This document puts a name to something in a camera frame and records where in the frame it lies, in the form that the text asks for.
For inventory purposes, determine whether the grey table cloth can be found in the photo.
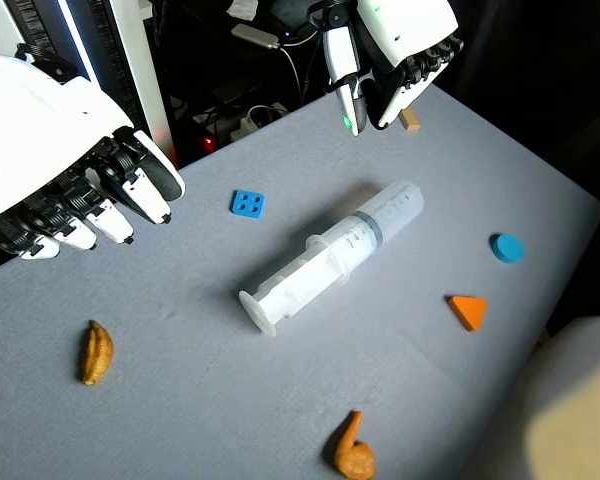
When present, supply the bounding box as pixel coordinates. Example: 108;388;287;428
0;82;600;480

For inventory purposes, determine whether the large clear plastic syringe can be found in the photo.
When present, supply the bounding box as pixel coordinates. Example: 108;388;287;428
238;179;426;337

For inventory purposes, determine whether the blurred beige cover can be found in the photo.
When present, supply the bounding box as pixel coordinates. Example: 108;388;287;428
459;312;600;480

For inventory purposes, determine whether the brown toy banana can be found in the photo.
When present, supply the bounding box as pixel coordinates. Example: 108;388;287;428
77;319;115;387

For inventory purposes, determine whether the white tower case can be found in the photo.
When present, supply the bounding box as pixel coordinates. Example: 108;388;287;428
0;0;179;169

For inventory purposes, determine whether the silver cable adapter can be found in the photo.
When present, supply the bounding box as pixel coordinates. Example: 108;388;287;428
230;23;283;50

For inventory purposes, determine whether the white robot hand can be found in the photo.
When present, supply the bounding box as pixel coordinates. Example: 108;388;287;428
307;0;465;137
0;52;187;262

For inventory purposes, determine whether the orange triangle block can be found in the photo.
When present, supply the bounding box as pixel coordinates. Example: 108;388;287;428
446;294;489;333

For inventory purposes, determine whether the blue round disc block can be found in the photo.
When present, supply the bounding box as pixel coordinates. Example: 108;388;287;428
489;233;526;265

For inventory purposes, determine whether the white power strip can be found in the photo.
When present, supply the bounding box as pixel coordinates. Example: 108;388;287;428
229;102;289;142

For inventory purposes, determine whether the blue square four-hole block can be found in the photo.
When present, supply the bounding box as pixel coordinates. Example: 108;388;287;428
229;189;267;220

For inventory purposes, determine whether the orange toy chicken drumstick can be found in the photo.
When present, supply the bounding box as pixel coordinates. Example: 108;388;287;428
329;410;379;480

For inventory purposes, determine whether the white cable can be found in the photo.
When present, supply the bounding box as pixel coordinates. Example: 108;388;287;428
278;28;326;104

